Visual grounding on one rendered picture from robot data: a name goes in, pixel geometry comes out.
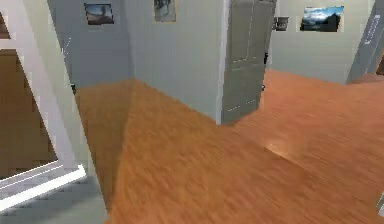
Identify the grey sketch framed picture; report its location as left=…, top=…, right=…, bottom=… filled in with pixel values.
left=153, top=0, right=178, bottom=24

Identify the blue mountain landscape framed picture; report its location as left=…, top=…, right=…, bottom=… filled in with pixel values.
left=299, top=5, right=345, bottom=34

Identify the small dark framed picture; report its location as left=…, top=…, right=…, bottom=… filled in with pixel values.
left=272, top=16, right=290, bottom=32

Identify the dark sunset framed picture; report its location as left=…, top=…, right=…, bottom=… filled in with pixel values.
left=83, top=2, right=116, bottom=26

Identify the grey panelled room door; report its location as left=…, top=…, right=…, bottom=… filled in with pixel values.
left=220, top=0, right=278, bottom=126

